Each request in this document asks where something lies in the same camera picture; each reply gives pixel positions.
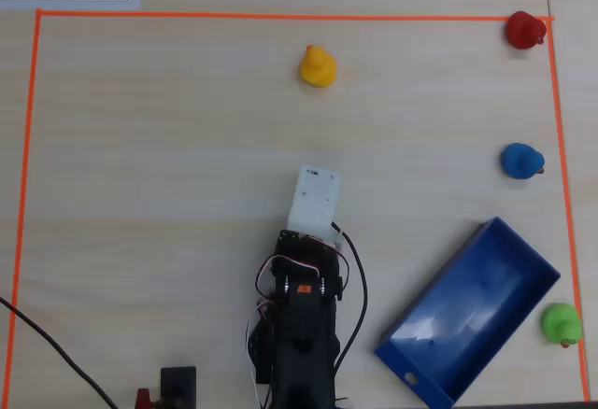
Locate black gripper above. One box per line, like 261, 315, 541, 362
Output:
275, 229, 345, 266

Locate yellow rubber duck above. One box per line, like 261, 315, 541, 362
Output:
299, 44, 337, 89

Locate blue plastic box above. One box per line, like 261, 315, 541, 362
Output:
373, 216, 562, 409

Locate blue rubber duck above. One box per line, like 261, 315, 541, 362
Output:
501, 142, 547, 181

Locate green rubber duck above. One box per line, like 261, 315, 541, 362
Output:
540, 303, 583, 349

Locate red rubber duck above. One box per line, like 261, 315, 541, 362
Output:
505, 10, 548, 50

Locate orange tape rectangle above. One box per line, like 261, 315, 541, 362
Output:
0, 8, 592, 409

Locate white red servo wires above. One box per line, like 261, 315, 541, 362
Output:
244, 235, 350, 401

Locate white gripper camera housing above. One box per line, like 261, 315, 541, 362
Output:
286, 163, 343, 244

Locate black camera cable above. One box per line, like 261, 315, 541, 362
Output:
330, 220, 369, 371

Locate black camera stand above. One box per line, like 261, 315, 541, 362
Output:
157, 365, 198, 409

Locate black table cable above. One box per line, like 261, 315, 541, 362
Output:
0, 295, 121, 409

